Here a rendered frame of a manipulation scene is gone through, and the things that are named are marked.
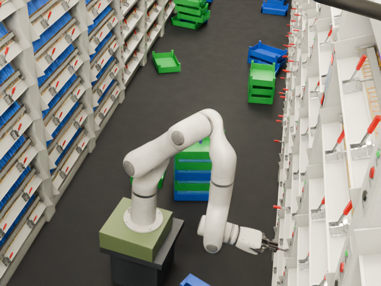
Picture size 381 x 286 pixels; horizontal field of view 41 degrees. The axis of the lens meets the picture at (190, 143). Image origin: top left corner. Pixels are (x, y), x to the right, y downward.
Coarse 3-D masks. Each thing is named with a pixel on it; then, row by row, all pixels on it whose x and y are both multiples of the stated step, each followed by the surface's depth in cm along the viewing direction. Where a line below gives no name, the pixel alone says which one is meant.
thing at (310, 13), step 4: (308, 12) 268; (312, 12) 267; (308, 16) 269; (312, 16) 268; (308, 20) 267; (312, 20) 265; (308, 24) 262; (312, 24) 261; (308, 28) 258; (312, 28) 253; (308, 32) 254; (312, 32) 252; (308, 36) 249; (312, 36) 248; (308, 40) 245; (312, 40) 244; (308, 44) 241; (312, 44) 240; (308, 48) 237; (308, 52) 234; (308, 56) 230; (308, 60) 218; (308, 64) 219
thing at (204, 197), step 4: (176, 192) 309; (176, 196) 311; (180, 196) 311; (184, 196) 311; (188, 196) 311; (192, 196) 312; (196, 196) 312; (200, 196) 312; (204, 196) 312; (208, 196) 312; (176, 200) 313; (180, 200) 313; (184, 200) 313; (188, 200) 313; (192, 200) 313; (196, 200) 314; (200, 200) 314; (204, 200) 314; (208, 200) 314
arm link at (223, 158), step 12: (216, 120) 193; (216, 132) 190; (216, 144) 186; (228, 144) 187; (216, 156) 186; (228, 156) 185; (216, 168) 188; (228, 168) 187; (216, 180) 191; (228, 180) 190
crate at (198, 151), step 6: (204, 138) 311; (198, 144) 307; (204, 144) 308; (186, 150) 301; (192, 150) 302; (198, 150) 302; (204, 150) 302; (180, 156) 294; (186, 156) 294; (192, 156) 294; (198, 156) 294; (204, 156) 294
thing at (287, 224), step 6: (288, 180) 244; (288, 186) 246; (288, 192) 243; (288, 198) 240; (288, 204) 236; (288, 216) 229; (288, 222) 226; (288, 228) 223; (288, 234) 220; (288, 246) 214; (282, 258) 209; (282, 264) 206; (282, 270) 204; (282, 276) 195
